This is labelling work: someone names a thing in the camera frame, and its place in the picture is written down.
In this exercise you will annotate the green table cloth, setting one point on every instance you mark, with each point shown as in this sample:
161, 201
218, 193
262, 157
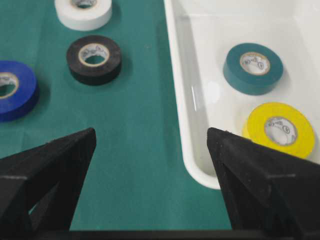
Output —
136, 179

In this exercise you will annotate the green tape roll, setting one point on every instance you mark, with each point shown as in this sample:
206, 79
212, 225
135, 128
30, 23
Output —
252, 68

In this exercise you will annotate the blue tape roll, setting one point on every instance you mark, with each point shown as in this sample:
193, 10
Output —
25, 94

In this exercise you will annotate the white tape roll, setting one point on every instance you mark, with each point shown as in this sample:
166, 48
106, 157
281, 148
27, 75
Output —
84, 15

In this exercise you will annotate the yellow tape roll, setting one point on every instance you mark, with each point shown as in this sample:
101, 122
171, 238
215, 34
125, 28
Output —
281, 127

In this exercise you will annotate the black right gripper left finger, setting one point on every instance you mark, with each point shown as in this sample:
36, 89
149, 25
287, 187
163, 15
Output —
40, 187

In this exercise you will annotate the white plastic tray case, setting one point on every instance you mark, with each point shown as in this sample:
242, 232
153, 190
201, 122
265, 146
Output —
201, 33

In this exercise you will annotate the black tape roll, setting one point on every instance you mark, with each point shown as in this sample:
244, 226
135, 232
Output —
94, 60

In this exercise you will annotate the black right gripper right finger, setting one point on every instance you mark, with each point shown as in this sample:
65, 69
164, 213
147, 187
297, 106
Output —
264, 188

